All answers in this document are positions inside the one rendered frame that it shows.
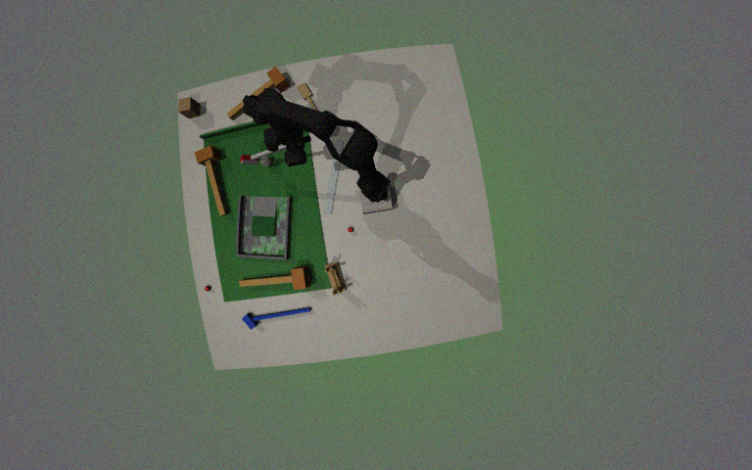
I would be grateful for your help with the tan cube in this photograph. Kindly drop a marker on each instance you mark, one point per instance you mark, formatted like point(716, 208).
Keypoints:
point(189, 107)

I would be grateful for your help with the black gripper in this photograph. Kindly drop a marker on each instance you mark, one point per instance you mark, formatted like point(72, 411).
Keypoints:
point(295, 154)

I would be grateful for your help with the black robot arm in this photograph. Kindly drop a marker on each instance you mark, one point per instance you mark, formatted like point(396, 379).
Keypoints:
point(270, 107)

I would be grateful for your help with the green flat mat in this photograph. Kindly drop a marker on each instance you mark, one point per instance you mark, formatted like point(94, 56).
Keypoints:
point(306, 240)

